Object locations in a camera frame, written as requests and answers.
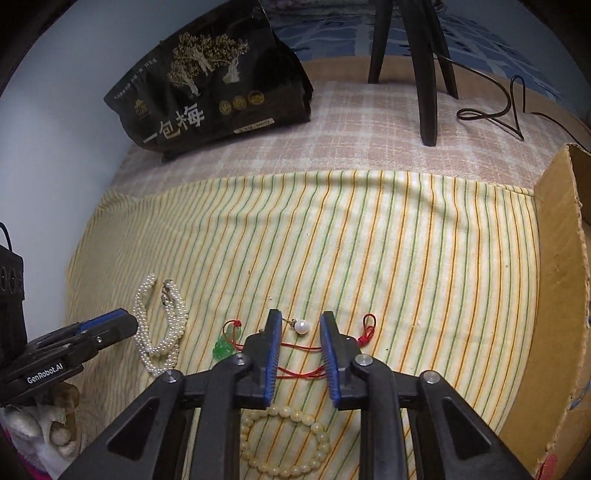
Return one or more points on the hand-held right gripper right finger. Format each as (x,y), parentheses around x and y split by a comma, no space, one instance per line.
(328,355)

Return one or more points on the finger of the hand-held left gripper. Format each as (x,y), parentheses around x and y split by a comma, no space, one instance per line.
(104,319)
(117,330)

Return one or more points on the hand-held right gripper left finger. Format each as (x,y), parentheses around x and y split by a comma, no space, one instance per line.
(273,353)

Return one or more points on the person's left hand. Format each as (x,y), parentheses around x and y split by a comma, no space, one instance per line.
(27,427)

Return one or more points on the pearl earring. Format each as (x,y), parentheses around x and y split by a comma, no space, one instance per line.
(302,327)

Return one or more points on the yellow striped cloth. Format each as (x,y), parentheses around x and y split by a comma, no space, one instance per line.
(369,254)

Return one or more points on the beige checked blanket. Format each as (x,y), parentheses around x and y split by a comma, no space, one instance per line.
(360,138)

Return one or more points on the cardboard box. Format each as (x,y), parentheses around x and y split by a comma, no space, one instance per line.
(558,277)

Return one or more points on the black snack bag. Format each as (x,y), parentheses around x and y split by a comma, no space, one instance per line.
(207,92)

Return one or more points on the black tripod stand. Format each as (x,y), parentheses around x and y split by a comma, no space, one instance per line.
(427,92)

